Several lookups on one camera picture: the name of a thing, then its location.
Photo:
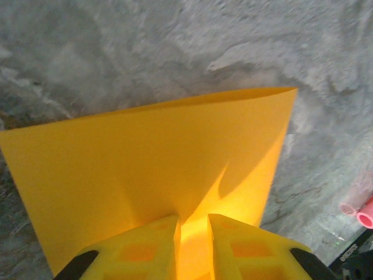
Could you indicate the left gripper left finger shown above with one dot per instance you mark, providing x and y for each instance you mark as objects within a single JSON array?
[{"x": 131, "y": 253}]

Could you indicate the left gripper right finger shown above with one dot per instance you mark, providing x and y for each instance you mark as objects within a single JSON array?
[{"x": 262, "y": 256}]

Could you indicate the orange paper sheet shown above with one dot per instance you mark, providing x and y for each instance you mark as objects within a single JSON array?
[{"x": 145, "y": 160}]

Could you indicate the pink tube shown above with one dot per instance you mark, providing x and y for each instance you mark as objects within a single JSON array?
[{"x": 365, "y": 217}]

